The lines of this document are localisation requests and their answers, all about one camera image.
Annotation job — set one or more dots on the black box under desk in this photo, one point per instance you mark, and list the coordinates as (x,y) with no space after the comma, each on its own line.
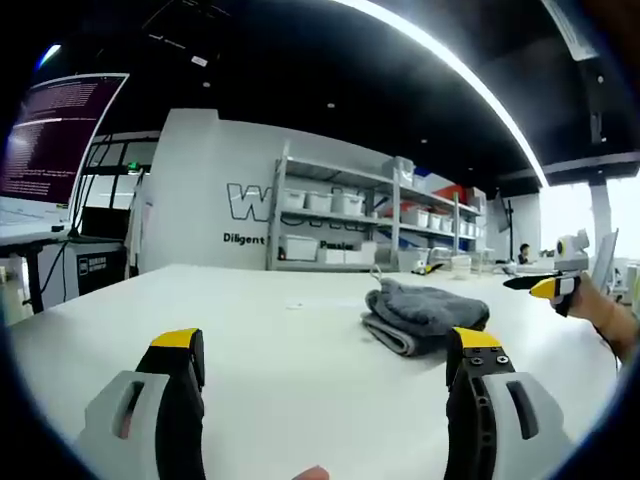
(100,267)

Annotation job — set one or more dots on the person's left hand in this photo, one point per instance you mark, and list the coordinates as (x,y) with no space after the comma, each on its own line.
(310,473)

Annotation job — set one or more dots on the computer monitor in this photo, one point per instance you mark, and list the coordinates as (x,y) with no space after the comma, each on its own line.
(55,135)

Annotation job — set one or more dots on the grey towel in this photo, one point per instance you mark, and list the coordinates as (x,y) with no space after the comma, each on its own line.
(425,312)

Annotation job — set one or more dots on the person's right hand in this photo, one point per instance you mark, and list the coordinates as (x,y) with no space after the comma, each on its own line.
(597,307)

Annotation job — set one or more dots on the grey metal shelf rack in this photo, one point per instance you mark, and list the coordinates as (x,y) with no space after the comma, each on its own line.
(372,210)

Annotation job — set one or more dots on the black standing desk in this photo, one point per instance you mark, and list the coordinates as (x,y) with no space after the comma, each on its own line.
(30,260)

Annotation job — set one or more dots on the ceiling light strip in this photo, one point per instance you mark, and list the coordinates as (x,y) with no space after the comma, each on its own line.
(450,65)

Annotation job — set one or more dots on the white storage bin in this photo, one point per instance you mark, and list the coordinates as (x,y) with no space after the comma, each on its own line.
(298,247)
(292,198)
(318,201)
(347,202)

